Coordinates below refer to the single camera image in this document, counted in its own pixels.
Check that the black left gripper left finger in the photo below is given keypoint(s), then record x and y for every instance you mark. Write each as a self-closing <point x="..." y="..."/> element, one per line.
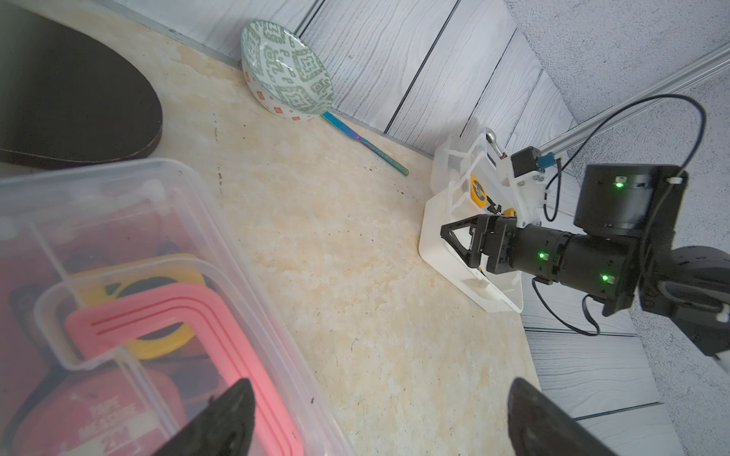
<point x="225" y="427"/>

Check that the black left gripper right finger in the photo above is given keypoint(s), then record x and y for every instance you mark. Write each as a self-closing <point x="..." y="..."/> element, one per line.
<point x="538" y="427"/>

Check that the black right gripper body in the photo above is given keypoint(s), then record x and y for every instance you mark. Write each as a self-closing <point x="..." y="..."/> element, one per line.
<point x="605" y="269"/>

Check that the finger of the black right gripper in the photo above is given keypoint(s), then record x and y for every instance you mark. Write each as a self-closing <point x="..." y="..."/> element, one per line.
<point x="467" y="238"/>

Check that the white toolbox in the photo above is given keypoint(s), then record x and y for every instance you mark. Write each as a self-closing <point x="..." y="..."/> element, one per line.
<point x="451" y="201"/>

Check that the pink toolbox with clear lid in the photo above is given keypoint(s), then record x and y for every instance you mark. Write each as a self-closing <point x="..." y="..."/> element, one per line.
<point x="58" y="223"/>

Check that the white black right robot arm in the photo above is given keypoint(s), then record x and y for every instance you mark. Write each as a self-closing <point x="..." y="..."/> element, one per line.
<point x="627" y="214"/>

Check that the yellow tape measure left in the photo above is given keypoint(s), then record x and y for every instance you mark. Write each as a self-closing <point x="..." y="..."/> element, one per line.
<point x="477" y="192"/>

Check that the black silver ratchet tool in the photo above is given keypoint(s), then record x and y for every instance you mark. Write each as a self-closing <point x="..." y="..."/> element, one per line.
<point x="494" y="144"/>

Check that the teal pen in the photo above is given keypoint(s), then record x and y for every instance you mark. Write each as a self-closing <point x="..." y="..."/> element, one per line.
<point x="343" y="128"/>

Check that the yellow tape measure pink box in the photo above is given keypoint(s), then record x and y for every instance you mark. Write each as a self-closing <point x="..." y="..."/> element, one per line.
<point x="150" y="306"/>

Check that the brown metal jewelry stand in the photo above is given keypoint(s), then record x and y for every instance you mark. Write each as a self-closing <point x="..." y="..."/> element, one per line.
<point x="67" y="100"/>

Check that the right aluminium frame post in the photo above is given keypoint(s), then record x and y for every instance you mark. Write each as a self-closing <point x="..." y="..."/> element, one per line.
<point x="677" y="82"/>

